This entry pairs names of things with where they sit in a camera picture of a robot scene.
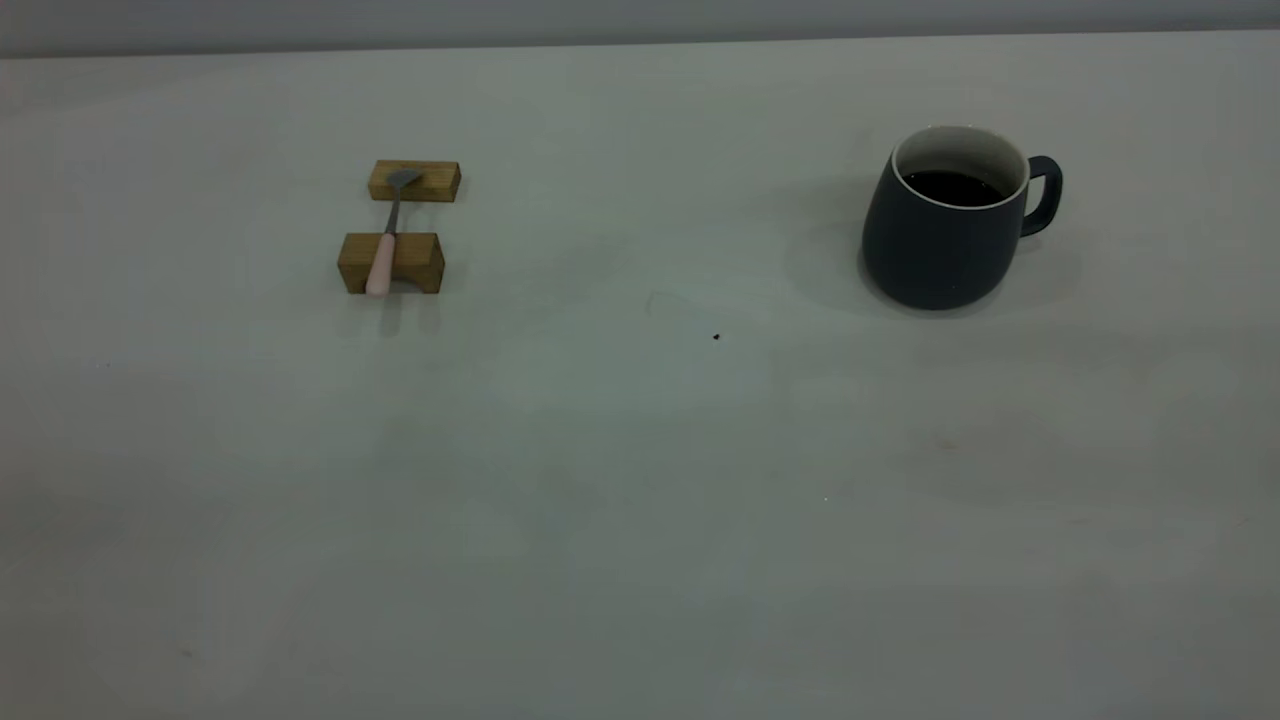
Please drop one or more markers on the dark grey ceramic mug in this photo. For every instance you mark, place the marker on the dark grey ceramic mug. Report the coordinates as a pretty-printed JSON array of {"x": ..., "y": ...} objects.
[{"x": 935, "y": 250}]

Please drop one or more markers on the dark coffee liquid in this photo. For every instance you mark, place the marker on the dark coffee liquid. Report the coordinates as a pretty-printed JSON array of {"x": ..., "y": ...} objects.
[{"x": 955, "y": 188}]

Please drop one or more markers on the arched wooden block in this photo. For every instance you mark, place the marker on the arched wooden block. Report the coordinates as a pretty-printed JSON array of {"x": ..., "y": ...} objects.
[{"x": 418, "y": 260}]

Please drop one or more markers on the flat rectangular wooden block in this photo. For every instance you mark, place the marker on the flat rectangular wooden block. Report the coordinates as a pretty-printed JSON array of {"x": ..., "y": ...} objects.
[{"x": 435, "y": 182}]

